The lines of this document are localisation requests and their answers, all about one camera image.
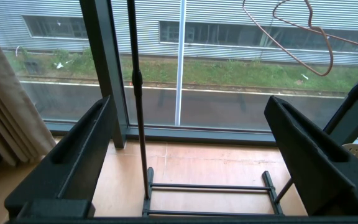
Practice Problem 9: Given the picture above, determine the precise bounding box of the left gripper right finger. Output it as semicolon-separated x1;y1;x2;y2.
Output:
264;95;358;216

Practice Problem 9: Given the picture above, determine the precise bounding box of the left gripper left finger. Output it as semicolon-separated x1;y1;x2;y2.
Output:
4;95;118;218

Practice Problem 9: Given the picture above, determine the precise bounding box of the black clothes rack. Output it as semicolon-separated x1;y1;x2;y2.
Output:
126;0;358;218

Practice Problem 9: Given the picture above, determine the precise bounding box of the beige curtain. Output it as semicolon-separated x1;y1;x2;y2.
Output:
0;14;57;166

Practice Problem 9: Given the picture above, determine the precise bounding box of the window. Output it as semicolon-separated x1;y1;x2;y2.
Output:
0;0;358;147

